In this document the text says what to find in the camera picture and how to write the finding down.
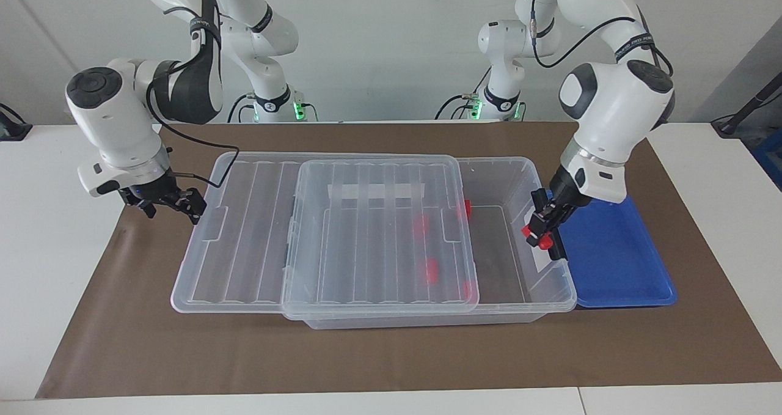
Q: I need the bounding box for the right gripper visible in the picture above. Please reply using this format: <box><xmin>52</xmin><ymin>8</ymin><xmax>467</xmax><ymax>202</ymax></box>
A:
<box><xmin>120</xmin><ymin>174</ymin><xmax>207</xmax><ymax>226</ymax></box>

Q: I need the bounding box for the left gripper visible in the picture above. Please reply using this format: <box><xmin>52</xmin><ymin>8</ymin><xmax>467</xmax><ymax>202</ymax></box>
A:
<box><xmin>526</xmin><ymin>165</ymin><xmax>593</xmax><ymax>263</ymax></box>

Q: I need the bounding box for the clear plastic box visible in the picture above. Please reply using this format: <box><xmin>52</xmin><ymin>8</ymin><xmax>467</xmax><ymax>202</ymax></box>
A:
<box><xmin>281</xmin><ymin>155</ymin><xmax>579</xmax><ymax>331</ymax></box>

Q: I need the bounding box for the blue plastic tray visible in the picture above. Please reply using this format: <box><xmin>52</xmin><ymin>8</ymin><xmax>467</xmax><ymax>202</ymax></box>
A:
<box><xmin>546</xmin><ymin>189</ymin><xmax>678</xmax><ymax>309</ymax></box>

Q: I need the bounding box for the clear plastic lid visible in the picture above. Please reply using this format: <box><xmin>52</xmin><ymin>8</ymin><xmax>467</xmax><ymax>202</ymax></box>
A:
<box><xmin>170</xmin><ymin>151</ymin><xmax>481</xmax><ymax>316</ymax></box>

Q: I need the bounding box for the black stand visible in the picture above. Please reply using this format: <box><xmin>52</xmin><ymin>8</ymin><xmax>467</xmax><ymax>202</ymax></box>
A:
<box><xmin>711</xmin><ymin>72</ymin><xmax>782</xmax><ymax>138</ymax></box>
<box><xmin>0</xmin><ymin>102</ymin><xmax>34</xmax><ymax>142</ymax></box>

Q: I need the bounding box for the black cable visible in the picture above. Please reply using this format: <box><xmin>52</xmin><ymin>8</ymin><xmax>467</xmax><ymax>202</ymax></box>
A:
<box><xmin>528</xmin><ymin>0</ymin><xmax>675</xmax><ymax>77</ymax></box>
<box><xmin>145</xmin><ymin>6</ymin><xmax>241</xmax><ymax>189</ymax></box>
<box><xmin>434</xmin><ymin>67</ymin><xmax>493</xmax><ymax>121</ymax></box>
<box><xmin>227</xmin><ymin>93</ymin><xmax>257</xmax><ymax>123</ymax></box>

